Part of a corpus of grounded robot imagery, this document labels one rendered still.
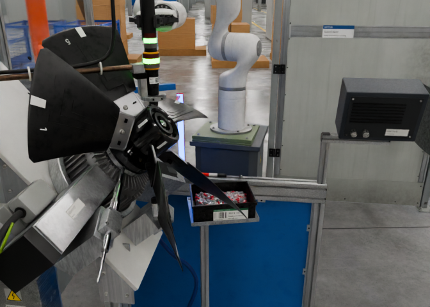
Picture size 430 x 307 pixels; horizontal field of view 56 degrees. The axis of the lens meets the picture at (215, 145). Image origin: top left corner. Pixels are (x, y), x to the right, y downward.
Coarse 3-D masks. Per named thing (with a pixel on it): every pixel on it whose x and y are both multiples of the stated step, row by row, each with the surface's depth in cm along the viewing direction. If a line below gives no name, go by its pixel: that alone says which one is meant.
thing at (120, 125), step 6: (120, 114) 95; (126, 114) 97; (120, 120) 96; (132, 120) 99; (120, 126) 96; (126, 126) 98; (132, 126) 100; (114, 132) 95; (126, 132) 98; (114, 138) 96; (120, 138) 97; (126, 138) 99; (114, 144) 96; (120, 144) 98; (126, 144) 99
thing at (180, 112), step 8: (144, 104) 128; (160, 104) 130; (168, 104) 131; (176, 104) 133; (184, 104) 136; (168, 112) 124; (176, 112) 125; (184, 112) 128; (192, 112) 131; (200, 112) 136; (176, 120) 118; (184, 120) 121
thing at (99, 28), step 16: (64, 32) 106; (96, 32) 111; (48, 48) 102; (64, 48) 104; (80, 48) 106; (96, 48) 108; (96, 64) 106; (112, 64) 108; (128, 64) 111; (96, 80) 105; (112, 80) 106; (128, 80) 108; (112, 96) 105
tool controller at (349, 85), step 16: (352, 80) 139; (368, 80) 139; (384, 80) 138; (400, 80) 138; (416, 80) 137; (352, 96) 133; (368, 96) 133; (384, 96) 132; (400, 96) 131; (416, 96) 131; (352, 112) 136; (368, 112) 136; (384, 112) 135; (400, 112) 134; (416, 112) 134; (352, 128) 140; (368, 128) 139; (384, 128) 139; (400, 128) 138; (416, 128) 137
